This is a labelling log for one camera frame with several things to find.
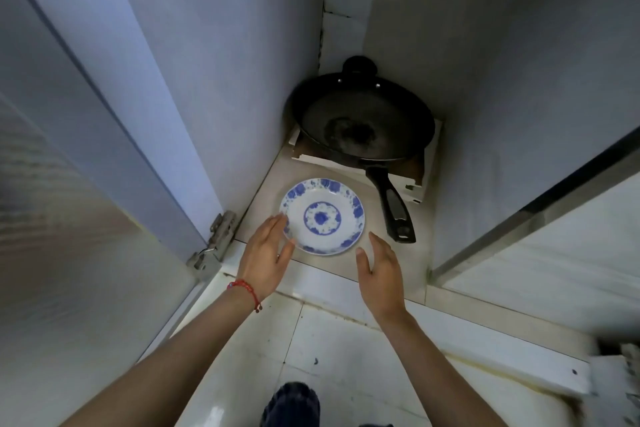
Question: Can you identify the person's right hand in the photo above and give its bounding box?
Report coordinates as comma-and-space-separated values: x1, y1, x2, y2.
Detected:
355, 232, 409, 323

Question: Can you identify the person's left hand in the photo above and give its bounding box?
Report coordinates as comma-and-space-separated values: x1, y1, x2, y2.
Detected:
235, 214, 297, 302

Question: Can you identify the person's left forearm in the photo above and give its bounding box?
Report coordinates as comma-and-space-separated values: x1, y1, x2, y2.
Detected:
60, 281, 262, 427

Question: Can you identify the person's right forearm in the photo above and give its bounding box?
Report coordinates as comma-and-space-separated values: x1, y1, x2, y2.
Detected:
375, 311, 510, 427

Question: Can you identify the blue and white plate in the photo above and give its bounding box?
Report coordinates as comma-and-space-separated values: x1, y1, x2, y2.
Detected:
279, 178, 366, 257

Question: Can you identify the metal door hinge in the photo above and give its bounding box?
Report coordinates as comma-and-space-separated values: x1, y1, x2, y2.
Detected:
187, 210, 239, 272

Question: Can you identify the white cardboard box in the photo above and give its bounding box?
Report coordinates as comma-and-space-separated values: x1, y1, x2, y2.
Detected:
286, 116, 445, 205

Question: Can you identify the black frying pan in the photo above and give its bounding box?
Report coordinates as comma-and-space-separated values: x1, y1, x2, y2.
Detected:
289, 55, 437, 244

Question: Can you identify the person's dark trouser leg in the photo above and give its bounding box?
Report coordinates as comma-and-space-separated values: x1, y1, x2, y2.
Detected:
260, 382, 322, 427

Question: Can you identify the white cabinet door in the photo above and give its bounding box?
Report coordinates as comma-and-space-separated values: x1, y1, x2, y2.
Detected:
429, 125, 640, 342

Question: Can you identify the white cabinet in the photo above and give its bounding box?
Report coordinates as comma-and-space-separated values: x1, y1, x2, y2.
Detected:
0, 0, 640, 302

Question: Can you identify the frosted cabinet door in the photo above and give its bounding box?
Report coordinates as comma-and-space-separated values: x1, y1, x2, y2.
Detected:
0, 0, 224, 427

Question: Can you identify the white plastic object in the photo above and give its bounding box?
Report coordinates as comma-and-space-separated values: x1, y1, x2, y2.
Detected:
586, 342, 640, 427

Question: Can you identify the red string bracelet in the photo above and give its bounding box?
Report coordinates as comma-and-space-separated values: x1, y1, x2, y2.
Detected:
227, 279, 264, 314

